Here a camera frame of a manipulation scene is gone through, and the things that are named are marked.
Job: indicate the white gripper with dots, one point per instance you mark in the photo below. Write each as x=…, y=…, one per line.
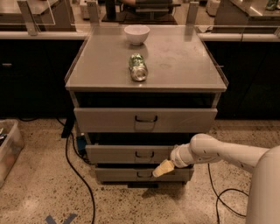
x=176, y=157

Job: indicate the grey drawer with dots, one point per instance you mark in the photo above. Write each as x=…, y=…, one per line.
x=141, y=175
x=128, y=154
x=157, y=120

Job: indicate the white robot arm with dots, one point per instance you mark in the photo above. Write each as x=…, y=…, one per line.
x=263, y=163

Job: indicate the grey metal drawer cabinet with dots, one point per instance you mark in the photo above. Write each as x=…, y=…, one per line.
x=181, y=75

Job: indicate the blue power adapter box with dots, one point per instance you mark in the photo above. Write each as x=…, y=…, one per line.
x=81, y=145

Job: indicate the green soda can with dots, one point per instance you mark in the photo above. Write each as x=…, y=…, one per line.
x=138, y=69

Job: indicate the white ceramic bowl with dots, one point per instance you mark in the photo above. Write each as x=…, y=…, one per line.
x=136, y=34

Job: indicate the clear plastic storage bin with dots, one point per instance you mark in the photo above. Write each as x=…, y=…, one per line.
x=11, y=144

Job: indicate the right metal bracket post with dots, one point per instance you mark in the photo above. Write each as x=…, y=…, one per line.
x=192, y=13

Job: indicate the metal bracket post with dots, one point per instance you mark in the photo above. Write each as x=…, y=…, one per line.
x=29, y=21
x=192, y=13
x=93, y=12

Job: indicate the middle metal bracket post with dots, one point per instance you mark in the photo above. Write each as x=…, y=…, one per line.
x=93, y=12

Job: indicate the left metal bracket post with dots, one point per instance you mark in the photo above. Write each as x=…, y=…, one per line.
x=29, y=21

